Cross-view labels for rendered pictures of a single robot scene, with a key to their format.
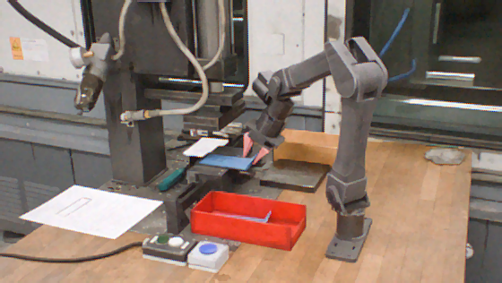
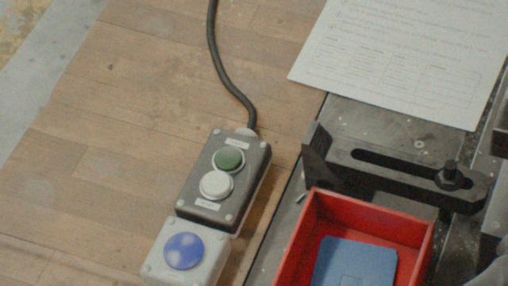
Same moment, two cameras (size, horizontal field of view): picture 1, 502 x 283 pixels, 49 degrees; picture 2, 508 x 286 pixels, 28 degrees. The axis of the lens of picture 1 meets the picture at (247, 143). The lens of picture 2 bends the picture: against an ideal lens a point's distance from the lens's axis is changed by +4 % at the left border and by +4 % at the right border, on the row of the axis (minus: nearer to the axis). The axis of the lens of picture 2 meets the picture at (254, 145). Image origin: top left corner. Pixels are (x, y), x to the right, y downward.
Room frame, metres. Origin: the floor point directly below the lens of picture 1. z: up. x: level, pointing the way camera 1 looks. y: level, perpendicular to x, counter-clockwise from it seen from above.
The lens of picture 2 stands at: (1.19, -0.35, 1.77)
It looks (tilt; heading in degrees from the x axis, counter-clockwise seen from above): 56 degrees down; 98
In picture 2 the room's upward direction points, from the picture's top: 10 degrees counter-clockwise
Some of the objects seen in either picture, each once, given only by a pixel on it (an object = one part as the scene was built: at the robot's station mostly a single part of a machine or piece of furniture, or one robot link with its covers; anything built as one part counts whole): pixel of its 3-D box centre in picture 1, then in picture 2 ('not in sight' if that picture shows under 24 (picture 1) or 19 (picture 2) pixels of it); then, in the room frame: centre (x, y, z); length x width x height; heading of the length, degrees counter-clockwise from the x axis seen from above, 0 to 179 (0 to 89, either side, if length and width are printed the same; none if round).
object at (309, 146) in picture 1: (316, 150); not in sight; (1.62, -0.22, 0.93); 0.25 x 0.13 x 0.08; 68
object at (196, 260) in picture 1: (209, 261); (188, 265); (1.04, 0.09, 0.90); 0.07 x 0.07 x 0.06; 68
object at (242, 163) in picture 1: (229, 158); not in sight; (1.40, 0.05, 1.00); 0.15 x 0.07 x 0.03; 68
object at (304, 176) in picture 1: (295, 175); not in sight; (1.47, -0.14, 0.91); 0.17 x 0.16 x 0.02; 158
